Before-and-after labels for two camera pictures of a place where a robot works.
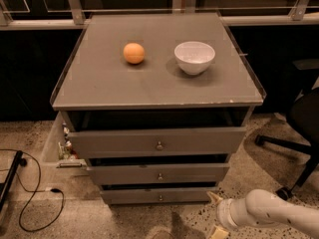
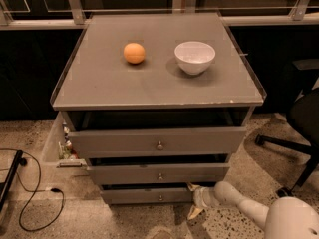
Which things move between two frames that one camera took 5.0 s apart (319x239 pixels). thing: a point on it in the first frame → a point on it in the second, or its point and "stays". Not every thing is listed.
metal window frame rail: x=184 y=3 stays
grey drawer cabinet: x=157 y=104 stays
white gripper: x=223 y=213 → x=199 y=196
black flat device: x=4 y=187 stays
